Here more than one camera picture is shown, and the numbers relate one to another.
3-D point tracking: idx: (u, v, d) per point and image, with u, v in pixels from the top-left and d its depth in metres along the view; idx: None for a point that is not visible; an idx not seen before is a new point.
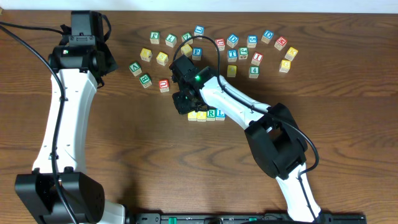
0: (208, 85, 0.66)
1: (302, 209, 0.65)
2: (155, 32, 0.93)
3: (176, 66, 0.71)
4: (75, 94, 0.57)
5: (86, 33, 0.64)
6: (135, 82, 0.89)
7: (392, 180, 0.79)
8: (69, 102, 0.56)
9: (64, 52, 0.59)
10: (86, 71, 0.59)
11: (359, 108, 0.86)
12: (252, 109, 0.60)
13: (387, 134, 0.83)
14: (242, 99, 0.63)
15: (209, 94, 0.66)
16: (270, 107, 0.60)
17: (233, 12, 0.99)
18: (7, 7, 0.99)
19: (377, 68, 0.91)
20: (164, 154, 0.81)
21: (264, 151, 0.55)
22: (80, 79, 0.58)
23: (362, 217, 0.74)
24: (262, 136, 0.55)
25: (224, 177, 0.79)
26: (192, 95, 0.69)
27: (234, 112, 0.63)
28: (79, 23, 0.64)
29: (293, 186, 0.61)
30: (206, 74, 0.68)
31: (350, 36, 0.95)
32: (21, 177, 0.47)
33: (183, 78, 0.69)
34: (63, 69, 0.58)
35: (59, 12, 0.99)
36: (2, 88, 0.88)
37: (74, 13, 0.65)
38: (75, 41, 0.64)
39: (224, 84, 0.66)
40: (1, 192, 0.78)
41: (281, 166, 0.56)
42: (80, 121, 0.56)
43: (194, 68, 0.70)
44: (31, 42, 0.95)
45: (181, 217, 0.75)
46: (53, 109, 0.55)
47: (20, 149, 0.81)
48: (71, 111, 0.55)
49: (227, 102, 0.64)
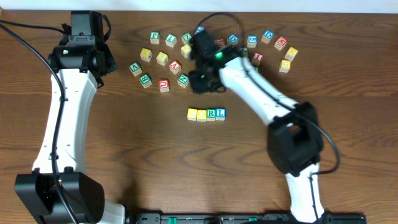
0: (229, 63, 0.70)
1: (306, 208, 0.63)
2: (155, 32, 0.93)
3: (197, 41, 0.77)
4: (75, 94, 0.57)
5: (86, 33, 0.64)
6: (135, 82, 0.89)
7: (393, 180, 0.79)
8: (69, 102, 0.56)
9: (64, 52, 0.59)
10: (86, 71, 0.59)
11: (359, 107, 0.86)
12: (277, 103, 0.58)
13: (387, 134, 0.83)
14: (267, 89, 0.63)
15: (230, 72, 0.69)
16: (297, 104, 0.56)
17: (234, 12, 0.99)
18: (7, 6, 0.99)
19: (377, 68, 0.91)
20: (164, 154, 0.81)
21: (283, 149, 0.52)
22: (80, 79, 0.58)
23: (362, 217, 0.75)
24: (285, 134, 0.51)
25: (224, 177, 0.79)
26: (209, 71, 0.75)
27: (257, 101, 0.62)
28: (79, 23, 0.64)
29: (303, 185, 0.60)
30: (226, 50, 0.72)
31: (350, 36, 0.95)
32: (22, 178, 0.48)
33: (203, 53, 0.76)
34: (64, 69, 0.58)
35: (60, 12, 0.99)
36: (2, 88, 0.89)
37: (73, 12, 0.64)
38: (75, 41, 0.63)
39: (249, 70, 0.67)
40: (2, 192, 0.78)
41: (295, 163, 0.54)
42: (80, 121, 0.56)
43: (213, 45, 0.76)
44: (31, 42, 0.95)
45: (181, 217, 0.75)
46: (53, 109, 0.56)
47: (20, 149, 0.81)
48: (71, 111, 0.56)
49: (249, 86, 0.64)
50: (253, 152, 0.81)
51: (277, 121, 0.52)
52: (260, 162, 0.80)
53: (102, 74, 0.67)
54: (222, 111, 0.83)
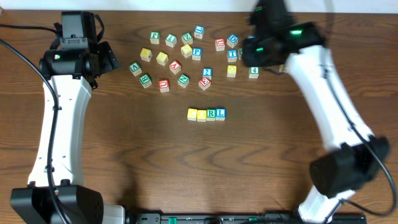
0: (308, 51, 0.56)
1: (318, 216, 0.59)
2: (155, 32, 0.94)
3: (270, 7, 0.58)
4: (69, 103, 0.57)
5: (78, 36, 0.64)
6: (135, 82, 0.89)
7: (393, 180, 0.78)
8: (63, 111, 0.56)
9: (55, 57, 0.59)
10: (79, 78, 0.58)
11: (359, 107, 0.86)
12: (352, 127, 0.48)
13: (387, 134, 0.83)
14: (344, 102, 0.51)
15: (305, 63, 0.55)
16: (373, 137, 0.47)
17: (234, 12, 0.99)
18: (7, 6, 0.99)
19: (377, 68, 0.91)
20: (163, 154, 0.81)
21: (339, 178, 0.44)
22: (73, 86, 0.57)
23: (362, 218, 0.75)
24: (349, 164, 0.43)
25: (224, 177, 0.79)
26: (276, 48, 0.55)
27: (325, 111, 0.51)
28: (71, 25, 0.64)
29: (328, 201, 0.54)
30: (305, 29, 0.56)
31: (349, 36, 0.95)
32: (17, 192, 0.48)
33: (274, 23, 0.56)
34: (56, 76, 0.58)
35: (60, 12, 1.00)
36: (2, 88, 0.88)
37: (65, 14, 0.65)
38: (67, 43, 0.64)
39: (328, 68, 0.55)
40: (1, 192, 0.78)
41: (341, 192, 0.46)
42: (76, 130, 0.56)
43: (290, 17, 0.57)
44: (31, 42, 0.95)
45: (181, 217, 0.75)
46: (48, 120, 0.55)
47: (20, 149, 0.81)
48: (64, 120, 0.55)
49: (322, 91, 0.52)
50: (253, 152, 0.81)
51: (343, 149, 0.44)
52: (260, 162, 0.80)
53: (95, 76, 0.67)
54: (222, 111, 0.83)
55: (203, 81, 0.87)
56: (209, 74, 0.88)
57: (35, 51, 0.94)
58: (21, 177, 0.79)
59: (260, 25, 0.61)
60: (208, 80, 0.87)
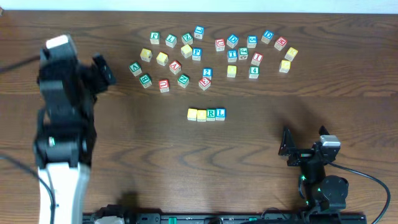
0: None
1: None
2: (155, 32, 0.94)
3: (331, 207, 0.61)
4: (66, 198, 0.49)
5: (66, 111, 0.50)
6: (134, 82, 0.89)
7: (393, 180, 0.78)
8: (61, 206, 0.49)
9: (50, 144, 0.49)
10: (77, 171, 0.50)
11: (387, 197, 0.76)
12: None
13: (387, 134, 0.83)
14: None
15: None
16: None
17: (233, 12, 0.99)
18: (7, 7, 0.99)
19: (376, 68, 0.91)
20: (164, 154, 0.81)
21: None
22: (70, 186, 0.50)
23: (361, 217, 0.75)
24: None
25: (224, 177, 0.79)
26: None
27: None
28: (54, 98, 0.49)
29: None
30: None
31: (349, 36, 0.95)
32: None
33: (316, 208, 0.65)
34: (50, 167, 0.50)
35: (60, 12, 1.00)
36: (3, 88, 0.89)
37: (44, 88, 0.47)
38: (56, 112, 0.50)
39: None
40: (2, 192, 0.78)
41: None
42: (77, 218, 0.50)
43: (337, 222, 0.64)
44: (32, 43, 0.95)
45: (181, 217, 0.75)
46: (45, 209, 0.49)
47: (20, 150, 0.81)
48: (63, 212, 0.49)
49: None
50: (253, 152, 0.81)
51: None
52: (260, 162, 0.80)
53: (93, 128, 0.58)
54: (222, 111, 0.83)
55: (203, 81, 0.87)
56: (209, 74, 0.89)
57: (35, 51, 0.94)
58: (21, 177, 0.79)
59: (318, 205, 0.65)
60: (208, 80, 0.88)
